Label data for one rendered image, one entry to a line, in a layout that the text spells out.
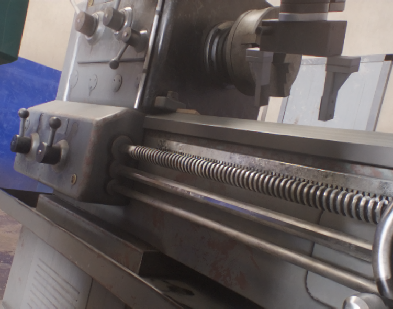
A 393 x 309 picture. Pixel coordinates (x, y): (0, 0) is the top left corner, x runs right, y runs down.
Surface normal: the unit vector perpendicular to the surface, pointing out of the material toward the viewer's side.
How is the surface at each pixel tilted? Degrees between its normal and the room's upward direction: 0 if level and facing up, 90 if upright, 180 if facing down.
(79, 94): 90
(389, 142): 36
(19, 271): 90
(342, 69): 113
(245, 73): 135
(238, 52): 107
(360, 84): 90
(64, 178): 90
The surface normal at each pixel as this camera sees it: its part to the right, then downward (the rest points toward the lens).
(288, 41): -0.74, 0.24
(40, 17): 0.65, 0.16
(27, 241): -0.72, -0.16
